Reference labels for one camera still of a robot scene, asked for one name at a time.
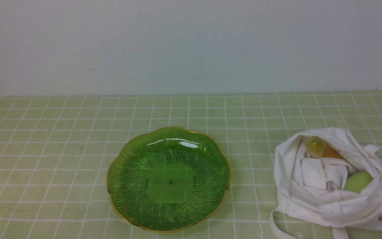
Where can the yellow toy banana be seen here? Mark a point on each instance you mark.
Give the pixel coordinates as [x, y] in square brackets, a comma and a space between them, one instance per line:
[317, 147]

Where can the white cloth bag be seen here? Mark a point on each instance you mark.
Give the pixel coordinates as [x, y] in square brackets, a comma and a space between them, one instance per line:
[312, 189]

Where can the green glass plate gold rim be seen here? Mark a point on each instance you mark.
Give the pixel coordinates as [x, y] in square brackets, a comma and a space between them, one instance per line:
[168, 180]

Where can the green checkered tablecloth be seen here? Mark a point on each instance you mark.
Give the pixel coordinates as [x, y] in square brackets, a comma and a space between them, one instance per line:
[55, 152]

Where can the green toy apple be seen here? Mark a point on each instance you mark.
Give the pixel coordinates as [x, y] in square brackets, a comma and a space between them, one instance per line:
[358, 181]

